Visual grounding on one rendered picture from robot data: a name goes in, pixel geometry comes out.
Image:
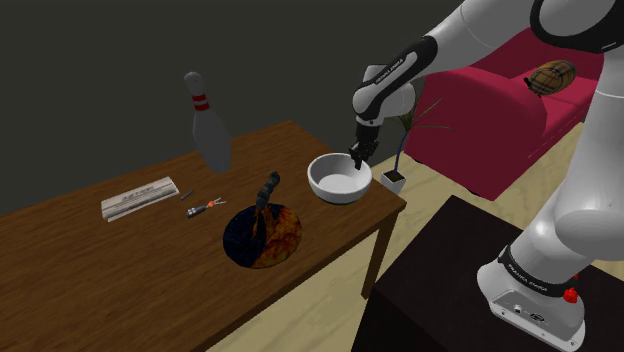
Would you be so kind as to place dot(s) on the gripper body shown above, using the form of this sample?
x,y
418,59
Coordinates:
x,y
366,138

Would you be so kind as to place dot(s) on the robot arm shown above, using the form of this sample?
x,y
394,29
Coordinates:
x,y
575,161

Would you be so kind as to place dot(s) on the potted plant white pot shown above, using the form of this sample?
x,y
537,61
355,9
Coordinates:
x,y
397,170

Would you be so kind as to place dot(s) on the white bowl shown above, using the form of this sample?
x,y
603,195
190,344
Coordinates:
x,y
340,184

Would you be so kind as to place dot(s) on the black twisted utensil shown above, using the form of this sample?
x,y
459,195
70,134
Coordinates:
x,y
266,190

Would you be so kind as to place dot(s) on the red sofa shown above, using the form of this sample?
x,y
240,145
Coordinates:
x,y
482,126

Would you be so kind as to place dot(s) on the dark orange patterned plate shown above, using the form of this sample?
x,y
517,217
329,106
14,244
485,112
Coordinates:
x,y
273,239

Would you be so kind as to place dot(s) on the grey bowling pin red stripes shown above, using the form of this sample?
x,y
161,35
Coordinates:
x,y
210,136

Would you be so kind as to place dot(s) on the dark robot stand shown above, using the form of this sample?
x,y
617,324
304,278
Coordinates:
x,y
438,292

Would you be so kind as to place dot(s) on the small black orange tool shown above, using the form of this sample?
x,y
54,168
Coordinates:
x,y
202,208

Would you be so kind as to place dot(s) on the small dark stick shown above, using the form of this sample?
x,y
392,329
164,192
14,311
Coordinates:
x,y
187,194

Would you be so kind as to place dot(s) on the brown plaid cushion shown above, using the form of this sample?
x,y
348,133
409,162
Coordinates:
x,y
551,77

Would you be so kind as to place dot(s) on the white flat box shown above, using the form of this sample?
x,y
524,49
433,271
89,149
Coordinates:
x,y
139,197

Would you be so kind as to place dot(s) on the brown wooden table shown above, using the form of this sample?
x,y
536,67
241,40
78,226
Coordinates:
x,y
122,273

